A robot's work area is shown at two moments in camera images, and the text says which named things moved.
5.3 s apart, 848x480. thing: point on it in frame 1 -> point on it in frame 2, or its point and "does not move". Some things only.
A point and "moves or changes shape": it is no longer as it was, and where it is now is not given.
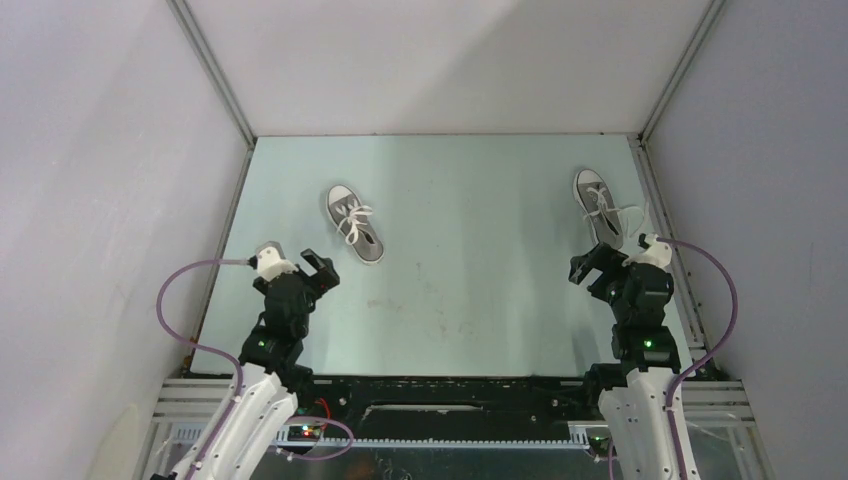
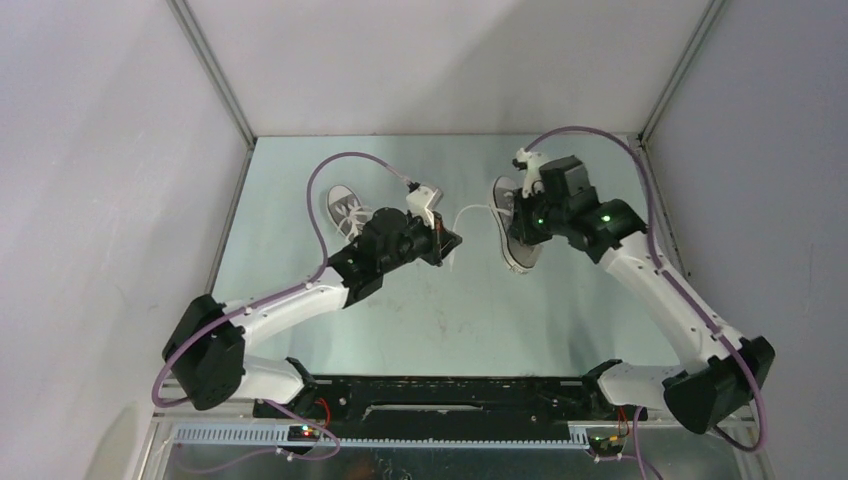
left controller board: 304,433 does not move
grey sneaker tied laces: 350,218 does not move
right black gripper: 603,254 -> 518,226
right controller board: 599,445 does not move
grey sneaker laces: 594,196 moves or changes shape
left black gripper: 327,277 -> 447,240
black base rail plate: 448,404 does not move
